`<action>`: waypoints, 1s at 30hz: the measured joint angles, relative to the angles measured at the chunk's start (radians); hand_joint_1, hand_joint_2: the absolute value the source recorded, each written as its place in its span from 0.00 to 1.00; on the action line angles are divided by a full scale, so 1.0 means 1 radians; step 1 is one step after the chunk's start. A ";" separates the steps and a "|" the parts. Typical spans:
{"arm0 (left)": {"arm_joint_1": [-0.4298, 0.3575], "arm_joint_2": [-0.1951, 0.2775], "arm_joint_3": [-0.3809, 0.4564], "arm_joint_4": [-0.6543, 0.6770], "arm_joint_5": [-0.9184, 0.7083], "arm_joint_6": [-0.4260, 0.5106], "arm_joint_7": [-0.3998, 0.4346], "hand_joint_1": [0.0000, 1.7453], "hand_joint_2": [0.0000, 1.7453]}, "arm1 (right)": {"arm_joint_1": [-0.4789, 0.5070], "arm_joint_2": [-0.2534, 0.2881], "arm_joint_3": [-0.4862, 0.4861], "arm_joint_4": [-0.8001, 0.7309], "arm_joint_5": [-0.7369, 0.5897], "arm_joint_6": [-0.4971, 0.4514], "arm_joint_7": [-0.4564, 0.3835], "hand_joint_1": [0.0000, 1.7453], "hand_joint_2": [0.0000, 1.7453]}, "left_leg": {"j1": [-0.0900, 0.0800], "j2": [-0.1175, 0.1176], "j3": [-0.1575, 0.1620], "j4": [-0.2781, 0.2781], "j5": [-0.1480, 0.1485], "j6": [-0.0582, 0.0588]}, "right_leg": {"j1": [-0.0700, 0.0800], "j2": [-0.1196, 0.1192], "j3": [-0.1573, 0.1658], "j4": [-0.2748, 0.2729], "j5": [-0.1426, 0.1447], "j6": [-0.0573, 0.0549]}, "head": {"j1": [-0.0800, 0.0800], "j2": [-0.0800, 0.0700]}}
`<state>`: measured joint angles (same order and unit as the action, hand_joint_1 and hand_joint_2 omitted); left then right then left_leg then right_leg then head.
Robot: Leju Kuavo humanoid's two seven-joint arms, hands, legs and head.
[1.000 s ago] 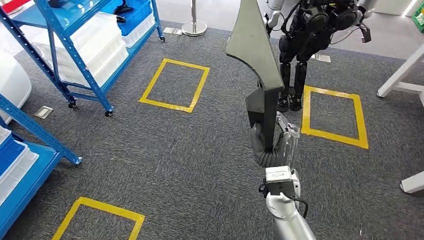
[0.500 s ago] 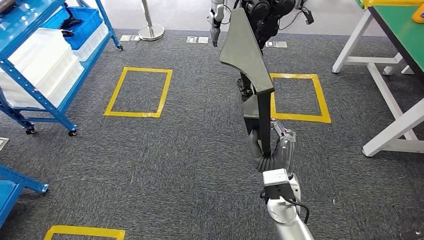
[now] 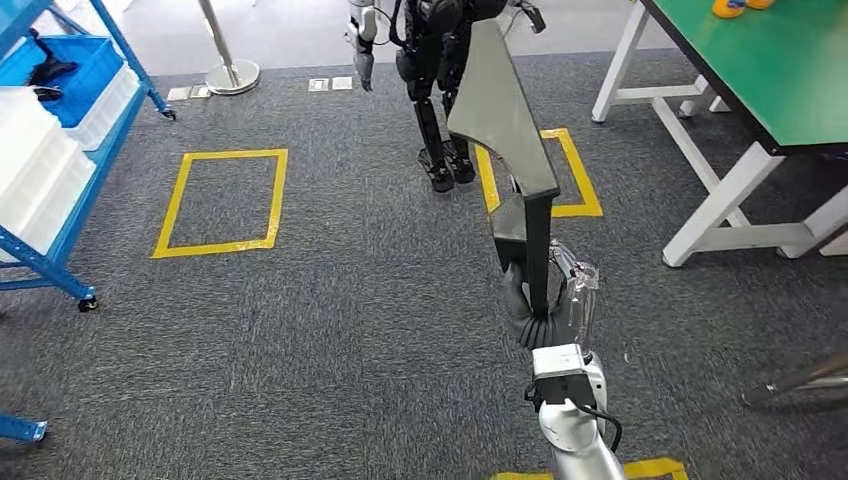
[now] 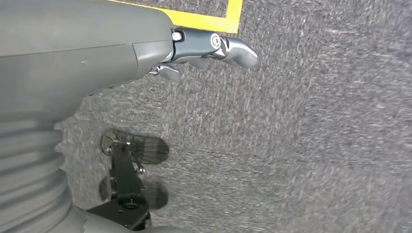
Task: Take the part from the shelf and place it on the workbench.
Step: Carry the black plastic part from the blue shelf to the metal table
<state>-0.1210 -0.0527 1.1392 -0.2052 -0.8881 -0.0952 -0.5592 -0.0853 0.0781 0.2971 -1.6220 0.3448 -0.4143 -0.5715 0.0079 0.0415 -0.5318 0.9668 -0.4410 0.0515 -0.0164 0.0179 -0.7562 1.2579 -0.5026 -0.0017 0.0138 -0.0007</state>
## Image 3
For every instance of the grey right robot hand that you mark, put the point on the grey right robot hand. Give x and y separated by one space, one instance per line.
513 298

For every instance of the white plastic crate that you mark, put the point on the white plastic crate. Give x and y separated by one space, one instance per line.
26 132
66 169
112 106
85 189

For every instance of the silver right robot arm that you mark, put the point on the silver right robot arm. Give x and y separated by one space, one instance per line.
576 437

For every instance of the blue plastic bin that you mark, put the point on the blue plastic bin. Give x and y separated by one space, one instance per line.
93 66

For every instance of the chrome stanchion post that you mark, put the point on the chrome stanchion post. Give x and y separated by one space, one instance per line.
232 76

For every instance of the black humanoid robot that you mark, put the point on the black humanoid robot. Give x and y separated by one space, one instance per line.
430 66

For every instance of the yellow floor tape rectangle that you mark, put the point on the yellow floor tape rectangle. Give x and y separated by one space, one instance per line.
652 469

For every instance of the metal floor socket plate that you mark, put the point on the metal floor socket plate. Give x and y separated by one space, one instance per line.
318 85
201 91
179 93
342 83

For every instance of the yellow toy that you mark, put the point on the yellow toy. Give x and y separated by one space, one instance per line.
729 8
760 3

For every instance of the black parts in bin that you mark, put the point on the black parts in bin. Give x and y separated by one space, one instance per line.
50 66

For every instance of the black plastic trim part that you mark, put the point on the black plastic trim part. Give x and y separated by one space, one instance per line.
497 112

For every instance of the green top white leg table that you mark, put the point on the green top white leg table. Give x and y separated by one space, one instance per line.
782 66

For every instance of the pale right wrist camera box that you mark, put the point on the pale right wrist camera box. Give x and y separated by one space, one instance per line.
563 371

